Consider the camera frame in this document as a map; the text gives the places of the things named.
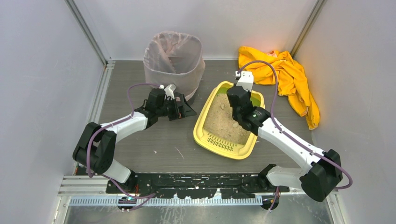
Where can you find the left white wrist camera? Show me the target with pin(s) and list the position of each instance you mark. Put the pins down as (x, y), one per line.
(169, 91)

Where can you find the yellow cloth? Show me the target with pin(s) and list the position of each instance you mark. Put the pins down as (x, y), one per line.
(292, 81)

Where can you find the trash bin with pink bag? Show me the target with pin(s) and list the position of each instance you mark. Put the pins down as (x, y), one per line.
(175, 58)

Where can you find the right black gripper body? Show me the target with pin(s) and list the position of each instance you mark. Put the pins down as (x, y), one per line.
(234, 112)

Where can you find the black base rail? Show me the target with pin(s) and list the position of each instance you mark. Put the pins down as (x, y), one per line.
(198, 186)

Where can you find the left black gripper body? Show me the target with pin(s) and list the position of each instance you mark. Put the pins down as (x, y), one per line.
(179, 108)

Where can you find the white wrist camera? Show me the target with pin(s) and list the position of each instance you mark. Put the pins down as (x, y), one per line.
(169, 91)
(245, 79)

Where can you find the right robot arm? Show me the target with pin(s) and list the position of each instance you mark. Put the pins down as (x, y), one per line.
(319, 171)

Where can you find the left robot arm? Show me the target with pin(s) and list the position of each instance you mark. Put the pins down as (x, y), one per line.
(96, 146)

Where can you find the yellow litter box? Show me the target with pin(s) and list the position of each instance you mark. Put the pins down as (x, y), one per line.
(216, 131)

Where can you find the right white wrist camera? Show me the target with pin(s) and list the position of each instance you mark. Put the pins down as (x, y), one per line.
(245, 79)

